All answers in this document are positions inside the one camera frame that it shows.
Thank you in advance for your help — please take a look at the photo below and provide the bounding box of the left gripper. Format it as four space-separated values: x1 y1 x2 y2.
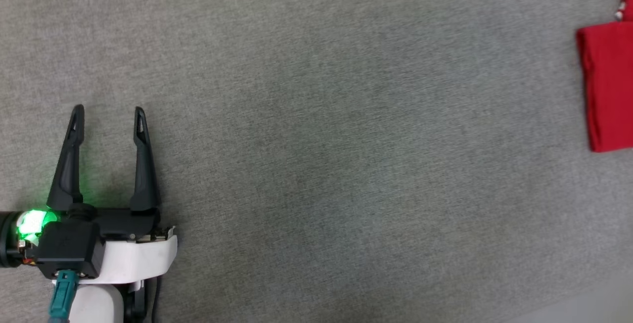
0 104 178 284

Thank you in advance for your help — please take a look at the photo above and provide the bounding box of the red garment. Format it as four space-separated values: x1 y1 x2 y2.
575 0 633 153

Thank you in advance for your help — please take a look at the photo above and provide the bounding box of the teal cable connector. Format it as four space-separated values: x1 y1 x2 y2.
48 270 80 323

